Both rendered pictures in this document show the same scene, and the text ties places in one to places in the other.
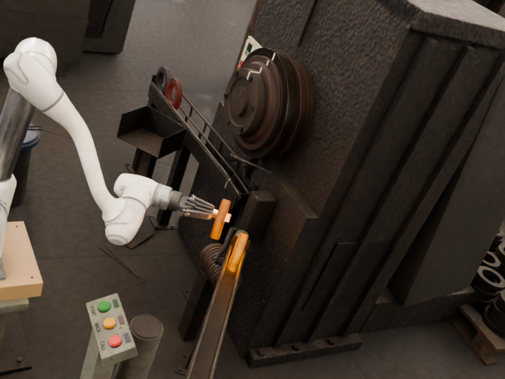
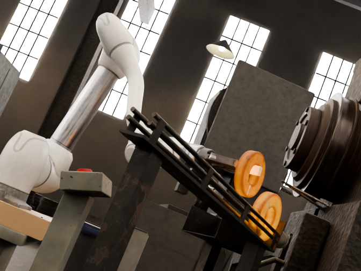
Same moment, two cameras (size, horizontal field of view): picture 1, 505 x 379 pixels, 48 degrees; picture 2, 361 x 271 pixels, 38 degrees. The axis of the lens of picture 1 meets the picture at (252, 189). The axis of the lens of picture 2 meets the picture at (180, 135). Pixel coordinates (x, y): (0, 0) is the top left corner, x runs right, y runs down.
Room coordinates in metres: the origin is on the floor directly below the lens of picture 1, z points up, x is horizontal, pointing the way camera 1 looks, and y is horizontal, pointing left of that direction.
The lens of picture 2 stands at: (0.29, -0.83, 0.53)
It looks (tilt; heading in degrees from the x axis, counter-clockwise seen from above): 10 degrees up; 39
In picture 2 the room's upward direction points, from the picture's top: 23 degrees clockwise
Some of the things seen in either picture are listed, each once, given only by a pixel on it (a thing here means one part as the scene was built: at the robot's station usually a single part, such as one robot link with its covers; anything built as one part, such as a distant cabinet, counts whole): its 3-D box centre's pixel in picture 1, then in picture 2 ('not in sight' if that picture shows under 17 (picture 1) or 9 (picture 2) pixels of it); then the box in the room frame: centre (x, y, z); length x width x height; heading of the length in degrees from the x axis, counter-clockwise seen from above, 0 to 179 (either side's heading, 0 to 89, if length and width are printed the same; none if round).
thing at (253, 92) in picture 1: (243, 101); (301, 138); (2.25, 0.17, 1.11); 0.28 x 0.06 x 0.28; 37
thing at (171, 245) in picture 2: (5, 1); (138, 239); (4.10, 2.29, 0.39); 1.03 x 0.83 x 0.79; 131
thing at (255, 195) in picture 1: (255, 216); (305, 248); (2.13, -0.06, 0.68); 0.11 x 0.08 x 0.24; 127
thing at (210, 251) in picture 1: (207, 301); not in sight; (1.96, 0.00, 0.27); 0.22 x 0.13 x 0.53; 37
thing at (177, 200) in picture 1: (181, 203); (211, 160); (1.79, 0.23, 0.83); 0.09 x 0.08 x 0.07; 93
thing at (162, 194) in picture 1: (163, 197); (195, 156); (1.79, 0.30, 0.83); 0.09 x 0.06 x 0.09; 3
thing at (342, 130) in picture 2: (263, 104); (323, 147); (2.31, 0.09, 1.11); 0.47 x 0.06 x 0.47; 37
